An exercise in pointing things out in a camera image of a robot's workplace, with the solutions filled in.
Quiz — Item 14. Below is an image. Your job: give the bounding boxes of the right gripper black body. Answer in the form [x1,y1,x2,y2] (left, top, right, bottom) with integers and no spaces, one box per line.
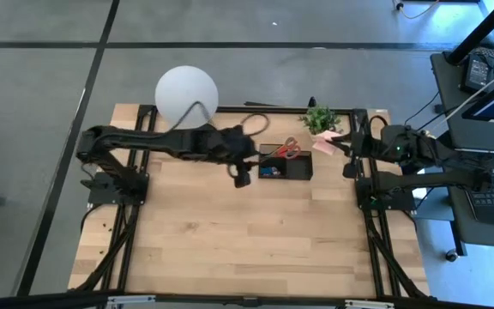
[348,130,381,161]

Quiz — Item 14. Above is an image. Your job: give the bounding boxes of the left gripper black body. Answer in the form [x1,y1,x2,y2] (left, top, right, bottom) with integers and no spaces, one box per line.
[219,125,260,167]

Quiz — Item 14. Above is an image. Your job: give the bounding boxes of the pink sticky note pad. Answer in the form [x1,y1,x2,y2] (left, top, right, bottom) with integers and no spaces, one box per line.
[311,130,343,155]

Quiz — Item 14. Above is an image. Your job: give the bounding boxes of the red handled scissors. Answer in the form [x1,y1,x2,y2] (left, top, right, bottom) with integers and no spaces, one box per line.
[271,136,303,161]

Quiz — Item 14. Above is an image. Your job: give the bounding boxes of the black mesh desk organizer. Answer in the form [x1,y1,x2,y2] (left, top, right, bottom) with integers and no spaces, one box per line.
[257,142,315,181]

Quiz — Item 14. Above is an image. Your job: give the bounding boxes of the potted green plant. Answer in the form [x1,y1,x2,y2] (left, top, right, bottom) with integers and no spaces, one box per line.
[298,105,343,136]

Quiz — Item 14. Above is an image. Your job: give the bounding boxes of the white globe table lamp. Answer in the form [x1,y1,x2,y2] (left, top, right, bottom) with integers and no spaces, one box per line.
[154,64,220,130]

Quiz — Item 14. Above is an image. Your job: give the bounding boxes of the black electronic box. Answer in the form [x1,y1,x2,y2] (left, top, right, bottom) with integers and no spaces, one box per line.
[460,54,493,94]

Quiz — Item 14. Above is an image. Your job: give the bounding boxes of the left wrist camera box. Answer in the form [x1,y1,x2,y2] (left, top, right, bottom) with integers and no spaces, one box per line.
[233,169,252,189]

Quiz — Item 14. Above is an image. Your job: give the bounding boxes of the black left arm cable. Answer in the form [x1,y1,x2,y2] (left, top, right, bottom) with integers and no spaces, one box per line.
[168,100,271,138]

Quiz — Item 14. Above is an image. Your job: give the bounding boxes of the black aluminium table frame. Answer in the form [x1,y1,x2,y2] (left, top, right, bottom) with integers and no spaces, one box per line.
[69,102,431,301]

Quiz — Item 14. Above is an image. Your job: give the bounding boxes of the black diagonal stand post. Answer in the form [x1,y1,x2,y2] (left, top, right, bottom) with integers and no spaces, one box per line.
[445,0,494,66]

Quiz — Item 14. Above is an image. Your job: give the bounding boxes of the black camera rig crossbar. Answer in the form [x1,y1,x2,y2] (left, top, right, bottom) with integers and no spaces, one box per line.
[0,290,494,309]

